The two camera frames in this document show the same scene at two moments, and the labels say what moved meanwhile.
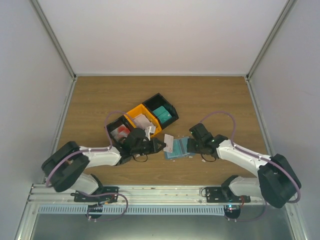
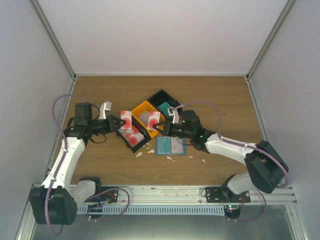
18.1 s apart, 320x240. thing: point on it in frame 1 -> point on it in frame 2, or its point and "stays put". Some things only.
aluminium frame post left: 53,36 stays put
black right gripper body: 195,149 -> 169,132
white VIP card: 168,140 -> 176,146
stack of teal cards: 162,114 -> 163,108
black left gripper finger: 155,145 -> 118,120
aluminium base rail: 42,195 stays put
